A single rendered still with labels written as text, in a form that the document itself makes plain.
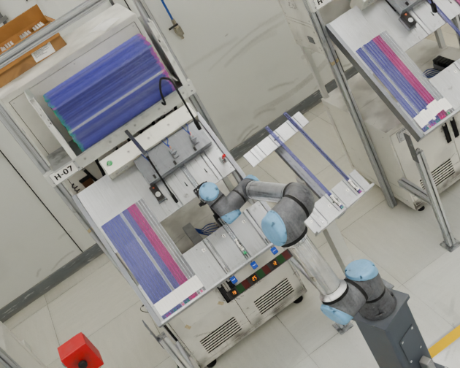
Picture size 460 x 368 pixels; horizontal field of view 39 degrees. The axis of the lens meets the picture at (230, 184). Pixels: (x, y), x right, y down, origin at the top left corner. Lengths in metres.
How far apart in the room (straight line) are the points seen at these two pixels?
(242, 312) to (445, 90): 1.48
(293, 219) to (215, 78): 2.54
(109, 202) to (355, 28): 1.44
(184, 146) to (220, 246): 0.48
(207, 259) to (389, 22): 1.44
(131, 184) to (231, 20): 1.96
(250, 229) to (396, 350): 0.80
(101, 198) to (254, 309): 1.03
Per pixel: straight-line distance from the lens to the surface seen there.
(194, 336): 3.40
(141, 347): 3.99
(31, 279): 4.91
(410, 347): 2.81
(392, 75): 3.20
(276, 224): 2.25
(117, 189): 3.02
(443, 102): 3.20
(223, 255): 2.90
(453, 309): 3.31
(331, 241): 3.21
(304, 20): 3.46
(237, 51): 4.71
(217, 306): 3.35
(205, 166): 2.99
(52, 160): 3.02
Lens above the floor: 2.53
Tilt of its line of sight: 32 degrees down
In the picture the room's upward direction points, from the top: 30 degrees counter-clockwise
